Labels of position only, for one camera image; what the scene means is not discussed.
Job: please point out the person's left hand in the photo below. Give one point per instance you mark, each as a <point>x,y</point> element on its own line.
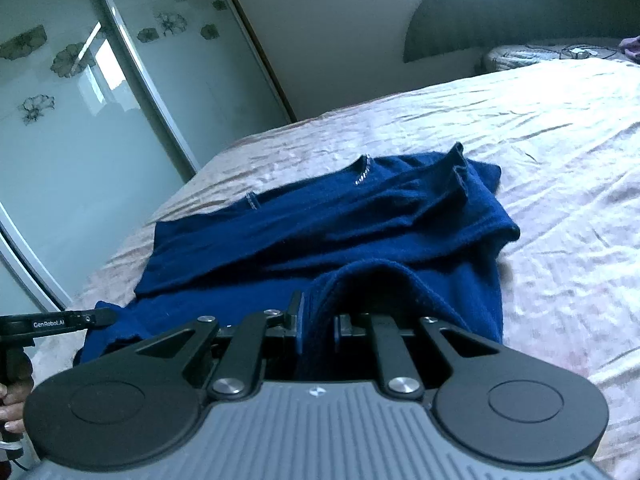
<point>12,407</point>

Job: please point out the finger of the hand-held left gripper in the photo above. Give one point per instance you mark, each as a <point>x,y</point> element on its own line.
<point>102,317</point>

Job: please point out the purple cloth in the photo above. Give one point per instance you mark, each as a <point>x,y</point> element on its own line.
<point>632,47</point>

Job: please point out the blue beaded sweater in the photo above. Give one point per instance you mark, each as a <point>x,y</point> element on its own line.
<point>300,230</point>

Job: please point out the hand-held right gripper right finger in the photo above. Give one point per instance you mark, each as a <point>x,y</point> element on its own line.
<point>344,331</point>

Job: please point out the patterned pillow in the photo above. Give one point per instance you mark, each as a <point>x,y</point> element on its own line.
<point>520,55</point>

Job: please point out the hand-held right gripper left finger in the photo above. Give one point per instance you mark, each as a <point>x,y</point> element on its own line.
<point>298,320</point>

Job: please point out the bed with pink sheet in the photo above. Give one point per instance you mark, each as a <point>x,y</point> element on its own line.
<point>550,160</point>

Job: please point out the grey scalloped headboard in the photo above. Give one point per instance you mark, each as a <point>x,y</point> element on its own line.
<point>500,15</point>

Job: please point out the glass wardrobe door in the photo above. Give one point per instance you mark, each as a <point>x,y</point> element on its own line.
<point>60,135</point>
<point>200,60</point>

